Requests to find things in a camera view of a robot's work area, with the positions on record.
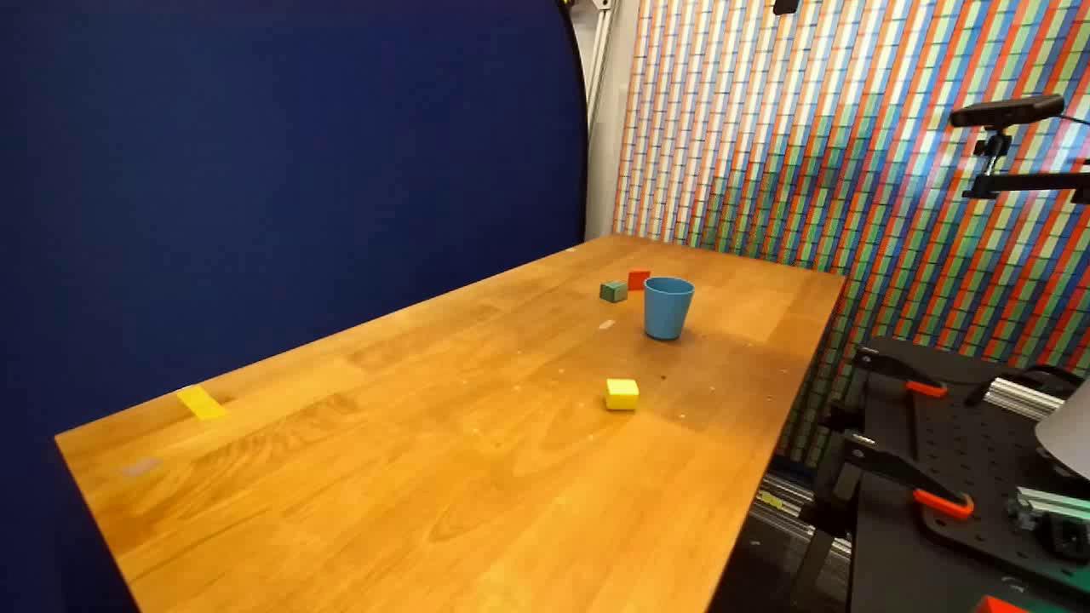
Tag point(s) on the yellow cube block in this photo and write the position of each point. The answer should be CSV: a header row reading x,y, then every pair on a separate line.
x,y
621,391

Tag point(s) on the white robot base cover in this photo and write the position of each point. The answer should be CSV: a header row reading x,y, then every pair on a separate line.
x,y
1072,437

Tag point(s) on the blue plastic cup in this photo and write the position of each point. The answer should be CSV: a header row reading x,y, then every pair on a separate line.
x,y
670,312

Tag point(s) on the green cube block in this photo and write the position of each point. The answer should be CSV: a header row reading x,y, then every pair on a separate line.
x,y
613,289

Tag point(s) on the red cube block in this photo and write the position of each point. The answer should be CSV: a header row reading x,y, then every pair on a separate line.
x,y
638,280

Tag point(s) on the white stand pole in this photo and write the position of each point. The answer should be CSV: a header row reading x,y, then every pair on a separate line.
x,y
596,112

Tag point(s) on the dark blue backdrop panel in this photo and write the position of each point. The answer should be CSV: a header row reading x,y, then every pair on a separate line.
x,y
284,172

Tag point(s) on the yellow tape strip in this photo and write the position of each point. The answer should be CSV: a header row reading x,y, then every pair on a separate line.
x,y
201,401

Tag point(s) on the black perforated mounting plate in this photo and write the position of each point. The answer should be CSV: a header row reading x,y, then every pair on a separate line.
x,y
966,455

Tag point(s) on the silver aluminium rail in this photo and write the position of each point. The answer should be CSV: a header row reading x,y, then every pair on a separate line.
x,y
1024,395

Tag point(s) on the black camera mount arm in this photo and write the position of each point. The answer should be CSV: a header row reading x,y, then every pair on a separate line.
x,y
1027,182

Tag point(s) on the black stereo camera bar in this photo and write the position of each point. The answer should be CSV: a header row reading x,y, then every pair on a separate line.
x,y
1005,110

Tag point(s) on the green tinted aluminium rail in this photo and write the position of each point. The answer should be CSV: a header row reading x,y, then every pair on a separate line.
x,y
1057,504

